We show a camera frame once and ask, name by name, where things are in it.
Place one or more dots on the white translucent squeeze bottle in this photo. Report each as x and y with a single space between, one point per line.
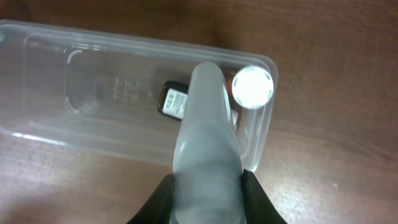
207 164

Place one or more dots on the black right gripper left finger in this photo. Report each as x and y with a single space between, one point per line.
158 207

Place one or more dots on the clear plastic container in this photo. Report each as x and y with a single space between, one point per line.
100 91

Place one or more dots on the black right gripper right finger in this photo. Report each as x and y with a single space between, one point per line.
258 207

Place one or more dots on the orange pill bottle white cap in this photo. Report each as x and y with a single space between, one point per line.
251 87

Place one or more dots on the dark brown small bottle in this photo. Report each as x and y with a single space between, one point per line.
172 99

